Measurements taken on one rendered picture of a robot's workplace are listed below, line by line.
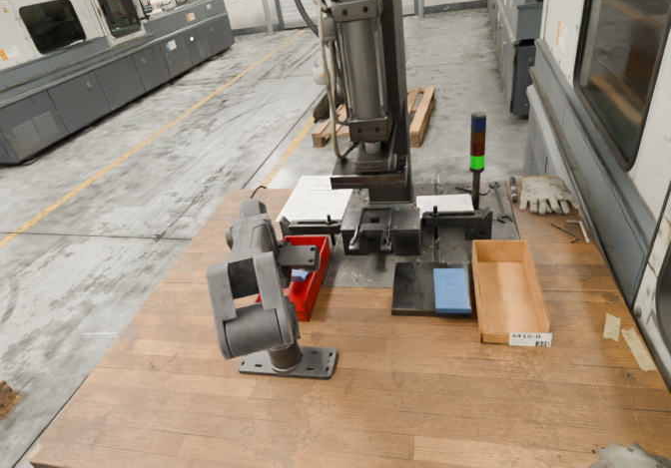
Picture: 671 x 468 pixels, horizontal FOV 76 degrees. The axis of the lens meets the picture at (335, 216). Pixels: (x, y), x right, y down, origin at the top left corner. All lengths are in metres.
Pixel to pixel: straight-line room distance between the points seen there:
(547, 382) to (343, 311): 0.43
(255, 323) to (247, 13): 10.85
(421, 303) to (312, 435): 0.36
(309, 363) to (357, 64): 0.62
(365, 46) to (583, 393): 0.75
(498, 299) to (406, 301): 0.20
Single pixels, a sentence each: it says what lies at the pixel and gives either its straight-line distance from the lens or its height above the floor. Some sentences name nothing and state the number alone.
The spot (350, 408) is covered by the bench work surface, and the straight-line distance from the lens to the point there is 0.85.
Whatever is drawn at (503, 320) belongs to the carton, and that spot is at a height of 0.90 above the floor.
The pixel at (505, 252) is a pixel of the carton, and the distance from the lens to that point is 1.10.
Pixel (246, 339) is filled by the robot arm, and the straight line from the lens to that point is 0.58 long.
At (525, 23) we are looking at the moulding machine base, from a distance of 4.02.
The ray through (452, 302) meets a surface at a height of 0.92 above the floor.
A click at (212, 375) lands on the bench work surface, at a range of 0.98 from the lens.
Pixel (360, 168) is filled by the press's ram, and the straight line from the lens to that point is 0.99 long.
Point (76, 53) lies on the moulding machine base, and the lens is 6.58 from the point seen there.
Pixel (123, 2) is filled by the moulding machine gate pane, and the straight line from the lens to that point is 7.40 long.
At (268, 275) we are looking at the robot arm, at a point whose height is 1.26.
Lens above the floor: 1.61
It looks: 33 degrees down
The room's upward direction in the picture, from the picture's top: 10 degrees counter-clockwise
